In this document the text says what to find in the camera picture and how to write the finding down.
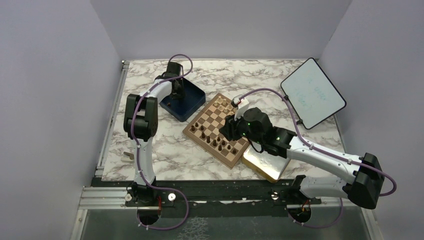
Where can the gold metal tin lid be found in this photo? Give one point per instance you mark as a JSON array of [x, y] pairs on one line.
[[266, 165]]

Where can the blue square tin tray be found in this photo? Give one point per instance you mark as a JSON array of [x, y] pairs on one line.
[[182, 109]]

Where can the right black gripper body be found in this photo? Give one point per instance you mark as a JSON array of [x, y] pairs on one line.
[[255, 138]]

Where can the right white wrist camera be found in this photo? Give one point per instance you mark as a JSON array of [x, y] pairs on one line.
[[241, 104]]

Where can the wooden chess board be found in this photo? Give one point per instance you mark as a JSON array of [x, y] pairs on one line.
[[210, 119]]

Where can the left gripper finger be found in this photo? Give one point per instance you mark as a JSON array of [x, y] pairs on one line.
[[182, 91], [175, 89]]

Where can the aluminium frame rail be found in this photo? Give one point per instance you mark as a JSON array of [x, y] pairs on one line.
[[96, 196]]

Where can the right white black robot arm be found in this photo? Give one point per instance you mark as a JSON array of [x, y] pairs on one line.
[[356, 178]]

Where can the small whiteboard black frame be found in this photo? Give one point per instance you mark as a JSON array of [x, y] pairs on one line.
[[312, 94]]

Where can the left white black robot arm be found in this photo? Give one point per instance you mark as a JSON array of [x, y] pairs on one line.
[[141, 124]]

